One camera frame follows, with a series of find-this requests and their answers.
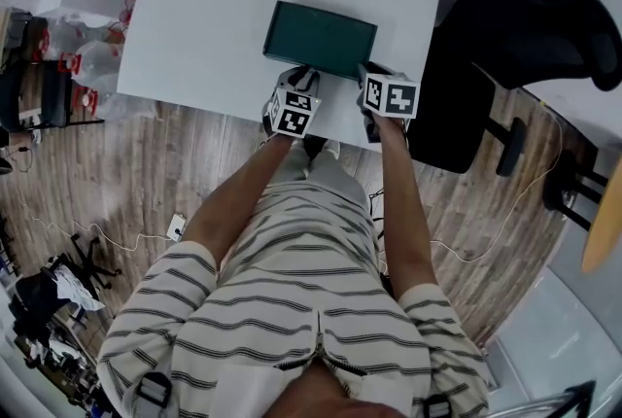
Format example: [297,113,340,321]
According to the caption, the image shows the round light wood table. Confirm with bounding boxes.
[581,185,622,275]

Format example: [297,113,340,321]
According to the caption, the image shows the white floor cable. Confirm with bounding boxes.
[430,100,565,264]
[18,201,172,253]

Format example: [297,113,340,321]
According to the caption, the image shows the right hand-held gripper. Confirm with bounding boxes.
[356,61,421,146]

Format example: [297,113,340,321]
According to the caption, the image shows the white power socket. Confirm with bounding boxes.
[164,212,189,242]

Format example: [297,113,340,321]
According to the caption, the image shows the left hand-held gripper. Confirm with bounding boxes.
[262,65,323,139]

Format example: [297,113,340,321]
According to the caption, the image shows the black folding chair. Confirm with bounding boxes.
[0,15,106,131]

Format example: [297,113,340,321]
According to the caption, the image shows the black cable bundle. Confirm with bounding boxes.
[367,189,386,243]

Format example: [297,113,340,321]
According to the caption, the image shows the grey trousers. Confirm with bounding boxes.
[271,138,371,213]

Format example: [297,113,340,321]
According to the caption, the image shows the white shoe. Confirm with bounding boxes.
[319,138,343,160]

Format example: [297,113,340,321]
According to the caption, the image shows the pile of clothes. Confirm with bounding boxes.
[9,267,107,340]

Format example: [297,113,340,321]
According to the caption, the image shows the grey strap buckle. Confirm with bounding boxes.
[421,394,457,418]
[134,370,173,410]

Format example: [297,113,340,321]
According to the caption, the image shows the black star chair base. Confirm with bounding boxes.
[69,232,123,295]

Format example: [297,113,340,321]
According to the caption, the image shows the cream striped shirt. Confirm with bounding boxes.
[96,180,492,418]

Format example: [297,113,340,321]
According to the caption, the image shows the person's left forearm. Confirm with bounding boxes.
[182,132,289,264]

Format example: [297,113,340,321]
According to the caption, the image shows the person's right forearm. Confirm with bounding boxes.
[376,117,434,301]

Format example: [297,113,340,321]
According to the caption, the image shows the group of clear water jugs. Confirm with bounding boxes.
[28,0,145,122]

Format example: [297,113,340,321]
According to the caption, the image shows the black office chair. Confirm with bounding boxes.
[406,0,622,232]

